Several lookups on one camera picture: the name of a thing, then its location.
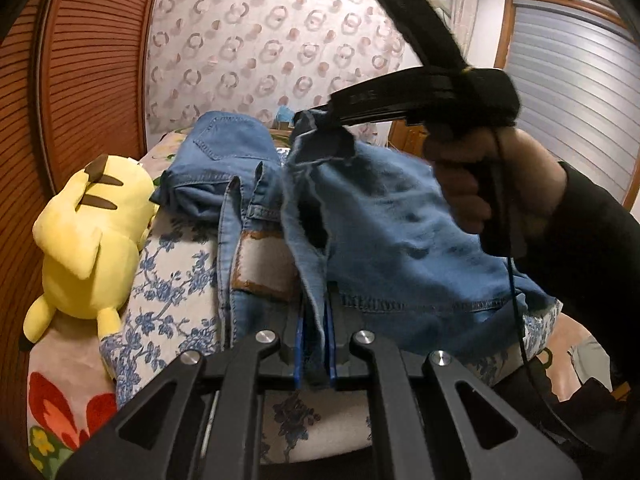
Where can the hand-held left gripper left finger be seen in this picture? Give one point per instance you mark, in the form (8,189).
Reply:
(299,355)

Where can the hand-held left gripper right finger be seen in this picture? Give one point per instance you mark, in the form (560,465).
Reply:
(331,350)

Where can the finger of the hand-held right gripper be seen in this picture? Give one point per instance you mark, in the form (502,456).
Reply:
(380,122)
(370,100)

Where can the blue denim pants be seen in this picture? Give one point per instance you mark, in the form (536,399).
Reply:
(390,220)

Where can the person's right forearm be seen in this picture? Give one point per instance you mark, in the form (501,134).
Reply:
(590,270)

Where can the person's right hand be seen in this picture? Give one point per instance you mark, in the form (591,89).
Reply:
(460,185)

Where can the wooden sideboard cabinet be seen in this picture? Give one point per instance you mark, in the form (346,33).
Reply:
(407,137)

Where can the beige tied side curtain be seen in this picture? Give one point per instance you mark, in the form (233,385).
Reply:
(465,15)

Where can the grey window blind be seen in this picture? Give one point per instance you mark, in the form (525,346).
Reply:
(570,75)

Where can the circle patterned sheer curtain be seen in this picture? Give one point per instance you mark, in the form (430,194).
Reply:
(260,35)

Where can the blue floral white cloth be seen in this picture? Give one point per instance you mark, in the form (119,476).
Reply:
(165,285)

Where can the dark cloth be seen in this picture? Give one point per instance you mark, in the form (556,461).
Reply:
(560,420)

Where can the colourful floral blanket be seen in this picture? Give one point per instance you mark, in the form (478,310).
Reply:
(55,370)

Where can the yellow plush toy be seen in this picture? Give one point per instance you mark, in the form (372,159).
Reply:
(80,240)

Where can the wooden louvered wardrobe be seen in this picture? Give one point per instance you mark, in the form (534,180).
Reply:
(90,85)

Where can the wooden window frame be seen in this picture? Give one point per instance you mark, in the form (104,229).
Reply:
(504,30)

